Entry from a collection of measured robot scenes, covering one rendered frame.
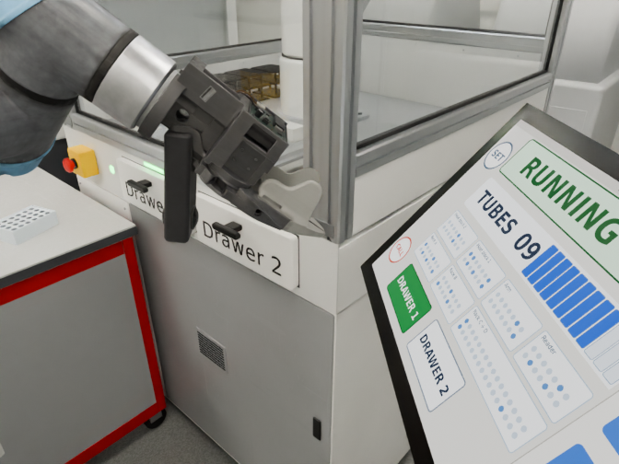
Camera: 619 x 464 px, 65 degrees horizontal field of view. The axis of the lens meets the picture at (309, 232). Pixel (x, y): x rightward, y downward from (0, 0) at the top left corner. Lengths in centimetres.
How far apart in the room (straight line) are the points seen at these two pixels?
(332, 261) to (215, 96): 44
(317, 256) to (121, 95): 49
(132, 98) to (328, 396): 74
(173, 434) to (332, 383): 88
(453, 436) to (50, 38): 47
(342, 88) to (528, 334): 42
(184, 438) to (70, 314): 62
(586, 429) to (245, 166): 34
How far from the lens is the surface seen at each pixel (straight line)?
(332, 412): 107
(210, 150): 47
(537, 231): 52
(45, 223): 140
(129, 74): 46
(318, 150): 77
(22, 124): 51
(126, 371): 156
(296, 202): 49
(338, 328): 92
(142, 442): 180
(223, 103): 46
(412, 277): 61
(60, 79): 49
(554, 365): 44
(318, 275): 87
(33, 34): 47
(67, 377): 147
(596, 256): 47
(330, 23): 72
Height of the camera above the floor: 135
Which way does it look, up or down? 29 degrees down
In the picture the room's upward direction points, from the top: straight up
